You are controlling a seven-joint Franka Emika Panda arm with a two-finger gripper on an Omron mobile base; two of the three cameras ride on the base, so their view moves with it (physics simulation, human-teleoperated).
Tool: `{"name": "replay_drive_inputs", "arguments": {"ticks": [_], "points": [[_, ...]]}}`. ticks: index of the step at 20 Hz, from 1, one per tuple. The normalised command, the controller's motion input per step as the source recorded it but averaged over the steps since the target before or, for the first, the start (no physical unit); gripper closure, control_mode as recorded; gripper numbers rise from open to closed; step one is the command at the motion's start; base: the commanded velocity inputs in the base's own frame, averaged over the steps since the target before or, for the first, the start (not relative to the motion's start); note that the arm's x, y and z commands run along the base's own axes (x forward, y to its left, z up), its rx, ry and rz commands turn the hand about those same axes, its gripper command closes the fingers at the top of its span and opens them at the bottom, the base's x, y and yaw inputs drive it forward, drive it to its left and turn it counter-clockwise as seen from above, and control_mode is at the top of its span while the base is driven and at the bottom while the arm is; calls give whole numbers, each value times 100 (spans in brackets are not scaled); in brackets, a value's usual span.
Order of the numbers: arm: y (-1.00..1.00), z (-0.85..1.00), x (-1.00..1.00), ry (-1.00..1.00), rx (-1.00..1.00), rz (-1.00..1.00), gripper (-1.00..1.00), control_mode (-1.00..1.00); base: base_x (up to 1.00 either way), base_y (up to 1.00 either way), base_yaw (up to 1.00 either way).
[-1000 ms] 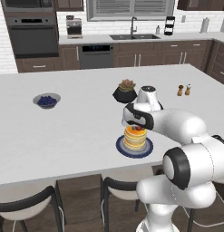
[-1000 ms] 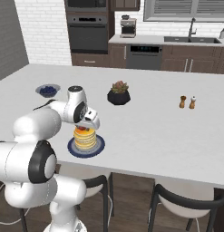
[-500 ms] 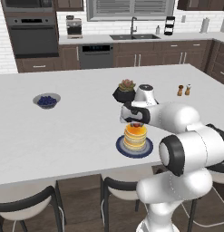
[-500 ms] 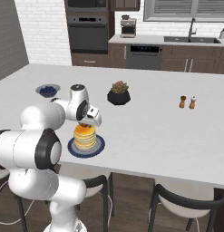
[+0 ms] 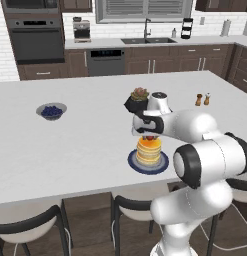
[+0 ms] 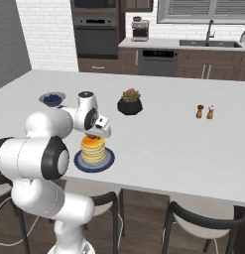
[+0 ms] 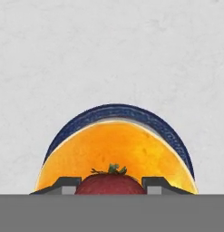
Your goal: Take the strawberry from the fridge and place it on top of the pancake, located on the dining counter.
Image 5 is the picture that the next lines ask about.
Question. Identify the grey soap dispenser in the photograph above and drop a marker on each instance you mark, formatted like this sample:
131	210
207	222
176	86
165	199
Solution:
174	33

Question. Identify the dark sink tap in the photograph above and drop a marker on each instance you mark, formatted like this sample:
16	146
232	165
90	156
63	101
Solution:
146	28

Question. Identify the brown base cupboard run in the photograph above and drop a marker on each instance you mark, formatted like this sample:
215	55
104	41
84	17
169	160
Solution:
178	61

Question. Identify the green succulent plant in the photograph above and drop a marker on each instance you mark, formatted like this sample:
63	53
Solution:
139	93

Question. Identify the black plant pot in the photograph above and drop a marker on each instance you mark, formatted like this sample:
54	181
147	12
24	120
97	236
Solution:
134	105

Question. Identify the brown cupboards by oven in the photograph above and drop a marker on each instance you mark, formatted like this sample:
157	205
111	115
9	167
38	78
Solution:
51	70

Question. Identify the white paper towel roll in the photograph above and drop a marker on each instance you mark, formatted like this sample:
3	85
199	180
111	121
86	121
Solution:
225	28

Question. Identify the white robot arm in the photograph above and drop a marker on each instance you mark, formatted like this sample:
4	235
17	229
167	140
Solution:
201	156

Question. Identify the silver coffee machine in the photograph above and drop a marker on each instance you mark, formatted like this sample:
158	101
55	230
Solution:
81	31

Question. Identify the brown drawer cupboard run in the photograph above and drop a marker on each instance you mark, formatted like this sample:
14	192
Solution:
243	68

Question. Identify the brown pepper shaker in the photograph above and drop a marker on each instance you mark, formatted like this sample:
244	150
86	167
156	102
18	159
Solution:
198	100

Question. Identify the blue round plate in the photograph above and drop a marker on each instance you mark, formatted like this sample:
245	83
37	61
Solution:
135	165

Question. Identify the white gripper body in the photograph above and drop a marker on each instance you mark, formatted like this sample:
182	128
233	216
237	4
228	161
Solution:
137	126

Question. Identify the grey dishwasher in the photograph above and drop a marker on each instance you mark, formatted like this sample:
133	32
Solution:
105	63

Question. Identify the built-in microwave oven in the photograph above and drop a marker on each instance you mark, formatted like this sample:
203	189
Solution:
30	5

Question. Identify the brown salt shaker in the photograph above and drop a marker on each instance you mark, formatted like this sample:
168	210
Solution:
207	99

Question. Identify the window with grey blinds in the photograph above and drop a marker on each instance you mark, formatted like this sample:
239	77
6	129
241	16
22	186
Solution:
145	8

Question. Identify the black wall oven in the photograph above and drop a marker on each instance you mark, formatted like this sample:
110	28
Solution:
36	41

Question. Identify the brown wall cupboard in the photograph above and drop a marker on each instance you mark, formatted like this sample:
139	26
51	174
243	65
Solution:
225	4
76	5

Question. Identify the white wall socket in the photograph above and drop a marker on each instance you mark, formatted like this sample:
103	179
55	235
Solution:
202	21

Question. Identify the blueberries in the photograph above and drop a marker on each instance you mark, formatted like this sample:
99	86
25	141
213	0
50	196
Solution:
51	111

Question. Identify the red strawberry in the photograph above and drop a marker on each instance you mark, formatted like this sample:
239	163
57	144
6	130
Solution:
150	137

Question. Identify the dark double sink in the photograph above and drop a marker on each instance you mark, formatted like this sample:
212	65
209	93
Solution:
148	40

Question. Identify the black and white stool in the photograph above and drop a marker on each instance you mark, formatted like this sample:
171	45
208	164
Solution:
28	226
131	208

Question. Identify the stack of pancakes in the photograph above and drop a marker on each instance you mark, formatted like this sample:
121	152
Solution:
148	151

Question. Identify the black tiered stand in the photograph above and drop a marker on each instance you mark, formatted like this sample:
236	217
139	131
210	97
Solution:
187	28

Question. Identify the grey bowl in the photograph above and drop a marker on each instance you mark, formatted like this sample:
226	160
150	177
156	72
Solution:
40	108

